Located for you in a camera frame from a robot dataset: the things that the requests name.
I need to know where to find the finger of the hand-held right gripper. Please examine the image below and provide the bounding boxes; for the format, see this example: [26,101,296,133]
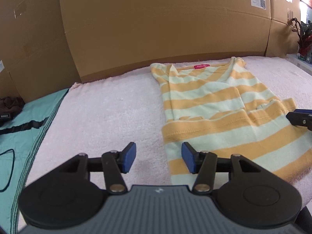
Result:
[286,109,312,130]

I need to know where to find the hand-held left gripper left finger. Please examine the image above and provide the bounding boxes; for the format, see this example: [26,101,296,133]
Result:
[57,142,137,195]

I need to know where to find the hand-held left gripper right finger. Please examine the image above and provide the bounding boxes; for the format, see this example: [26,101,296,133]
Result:
[182,142,266,195]

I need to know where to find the orange white striped shirt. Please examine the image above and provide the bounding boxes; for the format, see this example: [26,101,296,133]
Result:
[150,57,312,186]

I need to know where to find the pink fluffy blanket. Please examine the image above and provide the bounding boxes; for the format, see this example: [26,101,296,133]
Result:
[18,55,312,225]

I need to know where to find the white side table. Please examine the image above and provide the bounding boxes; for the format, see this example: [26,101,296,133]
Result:
[285,53,312,74]

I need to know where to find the red-leaved potted plant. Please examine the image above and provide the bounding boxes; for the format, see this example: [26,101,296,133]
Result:
[291,18,312,62]

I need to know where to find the taped cardboard box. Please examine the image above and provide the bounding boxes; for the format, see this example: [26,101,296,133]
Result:
[266,0,302,59]

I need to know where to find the teal cloth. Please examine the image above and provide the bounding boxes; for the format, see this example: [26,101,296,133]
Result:
[0,88,70,234]

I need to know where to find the dark brown cloth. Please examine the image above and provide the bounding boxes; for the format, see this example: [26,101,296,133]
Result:
[0,97,25,117]

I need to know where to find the large cardboard box two labels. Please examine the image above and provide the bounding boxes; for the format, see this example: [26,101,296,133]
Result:
[58,0,272,84]

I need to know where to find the cardboard box small label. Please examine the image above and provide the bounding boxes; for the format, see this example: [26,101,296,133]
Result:
[0,0,82,104]

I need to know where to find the black strap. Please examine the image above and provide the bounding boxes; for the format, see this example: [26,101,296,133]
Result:
[0,117,49,135]

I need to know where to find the black cable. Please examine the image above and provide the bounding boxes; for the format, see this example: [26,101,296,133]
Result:
[0,149,16,191]

